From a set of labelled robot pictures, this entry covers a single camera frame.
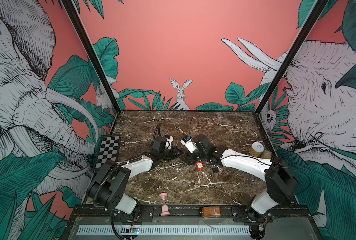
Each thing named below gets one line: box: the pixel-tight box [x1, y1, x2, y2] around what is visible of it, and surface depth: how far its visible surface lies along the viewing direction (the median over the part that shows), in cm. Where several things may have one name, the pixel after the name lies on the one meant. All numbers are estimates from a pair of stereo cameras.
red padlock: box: [195, 161, 205, 171], surface depth 91 cm
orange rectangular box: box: [202, 206, 221, 218], surface depth 73 cm
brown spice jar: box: [260, 150, 272, 159], surface depth 95 cm
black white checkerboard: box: [95, 135, 120, 169], surface depth 97 cm
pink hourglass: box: [159, 192, 170, 216], surface depth 77 cm
